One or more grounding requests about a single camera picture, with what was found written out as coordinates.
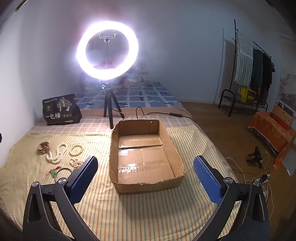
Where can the phone clamp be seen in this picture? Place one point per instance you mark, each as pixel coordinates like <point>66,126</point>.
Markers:
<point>106,41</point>

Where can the grey flat board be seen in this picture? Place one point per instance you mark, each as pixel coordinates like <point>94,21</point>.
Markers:
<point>290,162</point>

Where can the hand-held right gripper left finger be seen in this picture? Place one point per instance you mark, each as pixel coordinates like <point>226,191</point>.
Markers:
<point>83,179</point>

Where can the yellow crate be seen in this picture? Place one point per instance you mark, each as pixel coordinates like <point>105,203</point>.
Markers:
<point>247,95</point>

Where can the yellow striped blanket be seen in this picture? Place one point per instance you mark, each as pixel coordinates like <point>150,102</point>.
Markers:
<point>143,208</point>

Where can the floral quilt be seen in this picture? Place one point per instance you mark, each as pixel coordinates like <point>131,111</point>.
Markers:
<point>136,77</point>

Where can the black tripod stand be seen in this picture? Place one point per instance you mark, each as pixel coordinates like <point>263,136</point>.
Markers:
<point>107,102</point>

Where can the cardboard panel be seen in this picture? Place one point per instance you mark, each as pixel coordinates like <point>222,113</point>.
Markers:
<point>284,115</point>

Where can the black printed bag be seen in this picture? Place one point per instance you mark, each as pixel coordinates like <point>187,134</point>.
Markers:
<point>61,109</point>

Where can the orange cloth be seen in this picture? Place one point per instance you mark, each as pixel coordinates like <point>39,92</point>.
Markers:
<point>266,129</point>

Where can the black garment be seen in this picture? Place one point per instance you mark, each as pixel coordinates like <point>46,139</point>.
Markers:
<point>267,74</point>

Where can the cardboard box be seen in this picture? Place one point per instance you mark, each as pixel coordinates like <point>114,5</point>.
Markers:
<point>143,162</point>

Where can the dark green garment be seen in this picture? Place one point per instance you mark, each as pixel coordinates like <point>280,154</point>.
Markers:
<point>256,69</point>

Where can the white striped towel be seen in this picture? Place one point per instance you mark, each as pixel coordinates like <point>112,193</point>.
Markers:
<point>244,60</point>

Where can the black clothes rack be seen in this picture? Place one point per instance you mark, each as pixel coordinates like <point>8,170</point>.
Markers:
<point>235,25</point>

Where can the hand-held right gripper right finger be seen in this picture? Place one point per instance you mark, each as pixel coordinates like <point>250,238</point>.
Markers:
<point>208,180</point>

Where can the landscape wall painting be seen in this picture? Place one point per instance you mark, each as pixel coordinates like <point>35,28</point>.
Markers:
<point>288,88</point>

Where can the plaid bed sheet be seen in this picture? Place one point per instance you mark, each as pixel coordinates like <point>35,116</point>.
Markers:
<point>92,125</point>

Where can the small black tripod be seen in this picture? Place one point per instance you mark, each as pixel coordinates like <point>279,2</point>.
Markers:
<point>255,157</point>

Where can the white power strip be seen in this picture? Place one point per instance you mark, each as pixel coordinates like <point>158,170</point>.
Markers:
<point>260,180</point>

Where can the blue patterned bedding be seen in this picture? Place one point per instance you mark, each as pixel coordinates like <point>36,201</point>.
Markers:
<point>148,95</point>

